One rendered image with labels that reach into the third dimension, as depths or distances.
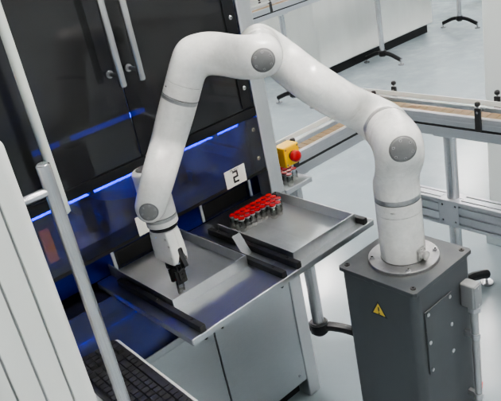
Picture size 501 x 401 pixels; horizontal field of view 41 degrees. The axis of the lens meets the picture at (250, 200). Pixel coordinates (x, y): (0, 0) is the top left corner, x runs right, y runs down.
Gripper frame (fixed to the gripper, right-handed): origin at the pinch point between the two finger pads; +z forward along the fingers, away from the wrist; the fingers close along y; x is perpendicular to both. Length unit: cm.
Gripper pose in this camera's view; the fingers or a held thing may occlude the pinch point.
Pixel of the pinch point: (177, 274)
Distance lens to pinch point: 181.2
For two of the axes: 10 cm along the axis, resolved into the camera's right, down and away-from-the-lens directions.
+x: 7.3, -4.1, 5.4
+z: 2.0, 8.9, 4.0
